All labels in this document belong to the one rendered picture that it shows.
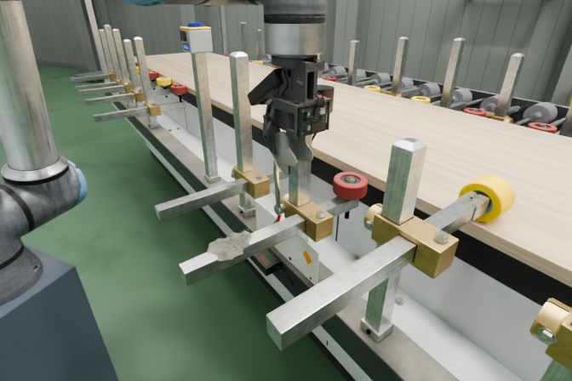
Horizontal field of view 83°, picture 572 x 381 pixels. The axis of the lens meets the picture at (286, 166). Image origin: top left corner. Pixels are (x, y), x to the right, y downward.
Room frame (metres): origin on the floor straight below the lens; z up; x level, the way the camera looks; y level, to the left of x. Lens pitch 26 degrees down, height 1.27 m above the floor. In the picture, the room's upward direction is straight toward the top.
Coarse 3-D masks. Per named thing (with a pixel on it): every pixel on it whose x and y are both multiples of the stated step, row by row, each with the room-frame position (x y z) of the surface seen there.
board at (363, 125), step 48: (336, 96) 1.49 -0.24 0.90; (384, 96) 1.49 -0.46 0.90; (336, 144) 0.90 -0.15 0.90; (384, 144) 0.90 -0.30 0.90; (432, 144) 0.90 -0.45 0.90; (480, 144) 0.90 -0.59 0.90; (528, 144) 0.90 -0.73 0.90; (432, 192) 0.62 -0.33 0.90; (528, 192) 0.62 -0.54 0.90; (480, 240) 0.49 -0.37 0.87; (528, 240) 0.45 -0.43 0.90
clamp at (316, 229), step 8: (288, 200) 0.63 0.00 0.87; (288, 208) 0.62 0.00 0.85; (296, 208) 0.60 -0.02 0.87; (304, 208) 0.60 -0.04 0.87; (312, 208) 0.60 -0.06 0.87; (320, 208) 0.60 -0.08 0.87; (288, 216) 0.62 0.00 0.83; (304, 216) 0.57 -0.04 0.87; (312, 216) 0.57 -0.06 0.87; (328, 216) 0.57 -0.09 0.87; (312, 224) 0.55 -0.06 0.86; (320, 224) 0.55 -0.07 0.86; (328, 224) 0.56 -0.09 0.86; (304, 232) 0.57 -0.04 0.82; (312, 232) 0.55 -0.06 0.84; (320, 232) 0.55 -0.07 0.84; (328, 232) 0.56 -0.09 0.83; (312, 240) 0.55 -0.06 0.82
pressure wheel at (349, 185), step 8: (336, 176) 0.68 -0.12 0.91; (344, 176) 0.69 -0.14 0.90; (352, 176) 0.69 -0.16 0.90; (360, 176) 0.68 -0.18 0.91; (336, 184) 0.65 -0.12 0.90; (344, 184) 0.64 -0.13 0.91; (352, 184) 0.64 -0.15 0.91; (360, 184) 0.64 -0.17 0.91; (336, 192) 0.65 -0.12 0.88; (344, 192) 0.63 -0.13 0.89; (352, 192) 0.63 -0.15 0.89; (360, 192) 0.63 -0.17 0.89
